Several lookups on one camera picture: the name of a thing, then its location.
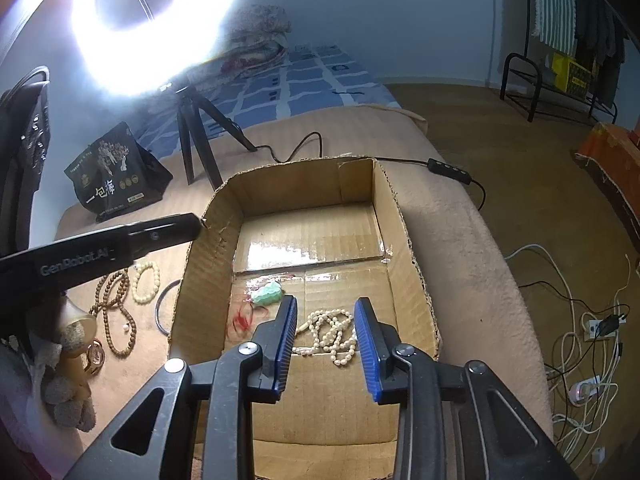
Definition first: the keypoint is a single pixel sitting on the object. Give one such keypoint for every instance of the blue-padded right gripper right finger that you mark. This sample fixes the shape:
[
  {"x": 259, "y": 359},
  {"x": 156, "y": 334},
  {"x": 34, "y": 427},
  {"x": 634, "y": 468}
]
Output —
[{"x": 494, "y": 436}]

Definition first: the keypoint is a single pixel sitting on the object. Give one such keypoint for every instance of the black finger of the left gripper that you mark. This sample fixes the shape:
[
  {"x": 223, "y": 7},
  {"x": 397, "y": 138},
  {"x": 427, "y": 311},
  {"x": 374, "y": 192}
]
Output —
[{"x": 138, "y": 239}]

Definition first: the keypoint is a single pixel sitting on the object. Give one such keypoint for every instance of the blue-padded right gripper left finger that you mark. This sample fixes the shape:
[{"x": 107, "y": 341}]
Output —
[{"x": 153, "y": 436}]

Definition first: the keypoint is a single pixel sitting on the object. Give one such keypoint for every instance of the red strap wristwatch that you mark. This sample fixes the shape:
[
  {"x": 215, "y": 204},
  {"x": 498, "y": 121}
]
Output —
[{"x": 95, "y": 358}]

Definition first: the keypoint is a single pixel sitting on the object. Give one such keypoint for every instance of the gloved hand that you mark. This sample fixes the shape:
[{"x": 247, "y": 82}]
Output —
[{"x": 45, "y": 398}]

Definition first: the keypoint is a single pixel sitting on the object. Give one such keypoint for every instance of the black snack bag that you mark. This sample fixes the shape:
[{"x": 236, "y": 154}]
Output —
[{"x": 114, "y": 175}]

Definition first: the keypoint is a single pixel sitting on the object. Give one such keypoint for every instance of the white power strip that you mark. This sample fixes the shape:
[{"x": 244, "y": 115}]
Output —
[{"x": 581, "y": 392}]

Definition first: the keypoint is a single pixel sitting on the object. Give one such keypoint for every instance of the black tripod stand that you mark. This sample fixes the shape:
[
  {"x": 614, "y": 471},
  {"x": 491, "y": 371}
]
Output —
[{"x": 192, "y": 131}]

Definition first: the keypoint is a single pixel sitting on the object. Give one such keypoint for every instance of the cardboard box tray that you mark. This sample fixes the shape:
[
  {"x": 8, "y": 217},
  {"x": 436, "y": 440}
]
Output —
[{"x": 330, "y": 231}]

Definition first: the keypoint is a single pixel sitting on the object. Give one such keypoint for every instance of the folded floral quilt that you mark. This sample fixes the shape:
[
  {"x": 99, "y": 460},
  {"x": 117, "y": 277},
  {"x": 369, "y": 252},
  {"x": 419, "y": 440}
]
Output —
[{"x": 253, "y": 37}]

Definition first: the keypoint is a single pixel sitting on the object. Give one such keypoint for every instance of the blue patterned bed sheet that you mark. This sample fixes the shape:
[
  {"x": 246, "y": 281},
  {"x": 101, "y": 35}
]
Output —
[{"x": 303, "y": 80}]

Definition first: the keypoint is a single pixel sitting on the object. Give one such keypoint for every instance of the orange cloth covered furniture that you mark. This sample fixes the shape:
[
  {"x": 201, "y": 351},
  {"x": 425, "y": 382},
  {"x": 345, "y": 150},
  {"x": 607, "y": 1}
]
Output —
[{"x": 610, "y": 154}]

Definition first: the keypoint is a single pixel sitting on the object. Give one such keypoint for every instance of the black clothes rack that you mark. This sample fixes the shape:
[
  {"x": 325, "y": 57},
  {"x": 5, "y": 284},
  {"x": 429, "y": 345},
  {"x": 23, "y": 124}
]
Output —
[{"x": 527, "y": 82}]

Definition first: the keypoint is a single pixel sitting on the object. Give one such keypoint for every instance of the yellow black box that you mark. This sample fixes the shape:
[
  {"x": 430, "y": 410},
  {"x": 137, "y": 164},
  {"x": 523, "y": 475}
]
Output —
[{"x": 569, "y": 76}]

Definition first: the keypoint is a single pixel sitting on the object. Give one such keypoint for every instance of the dark hanging clothes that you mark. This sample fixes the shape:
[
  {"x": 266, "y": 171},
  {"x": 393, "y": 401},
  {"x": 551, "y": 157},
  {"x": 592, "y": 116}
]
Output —
[{"x": 600, "y": 47}]

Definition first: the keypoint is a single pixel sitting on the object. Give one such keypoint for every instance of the striped hanging towel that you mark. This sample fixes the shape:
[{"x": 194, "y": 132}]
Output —
[{"x": 555, "y": 24}]

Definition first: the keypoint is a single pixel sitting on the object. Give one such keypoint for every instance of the bright ring light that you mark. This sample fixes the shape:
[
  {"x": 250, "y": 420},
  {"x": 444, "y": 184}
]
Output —
[{"x": 138, "y": 59}]

